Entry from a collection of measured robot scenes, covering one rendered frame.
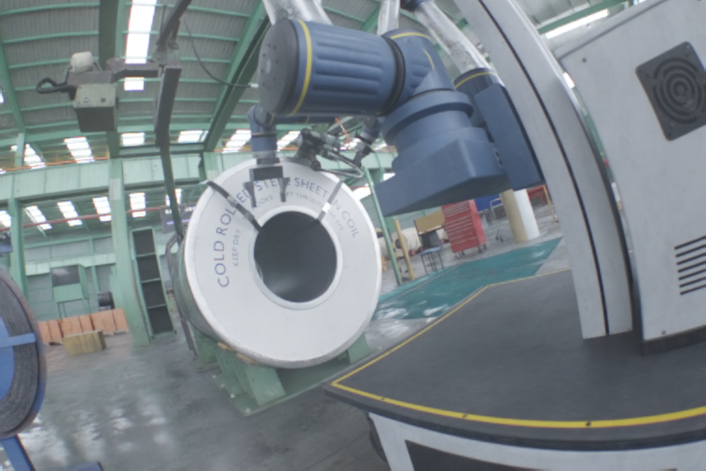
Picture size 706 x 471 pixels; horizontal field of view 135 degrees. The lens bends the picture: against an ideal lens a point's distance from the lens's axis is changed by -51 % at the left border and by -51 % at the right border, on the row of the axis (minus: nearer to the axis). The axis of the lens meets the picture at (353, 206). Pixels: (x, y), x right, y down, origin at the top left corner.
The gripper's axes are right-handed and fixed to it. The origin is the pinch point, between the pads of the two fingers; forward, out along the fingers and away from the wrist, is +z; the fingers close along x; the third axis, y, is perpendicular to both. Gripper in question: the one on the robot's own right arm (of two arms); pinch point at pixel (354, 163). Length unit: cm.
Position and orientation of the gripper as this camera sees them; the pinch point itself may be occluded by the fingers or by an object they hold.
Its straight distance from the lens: 182.3
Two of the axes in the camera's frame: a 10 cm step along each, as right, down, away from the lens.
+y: 8.4, 2.8, 4.6
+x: -3.2, -4.2, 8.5
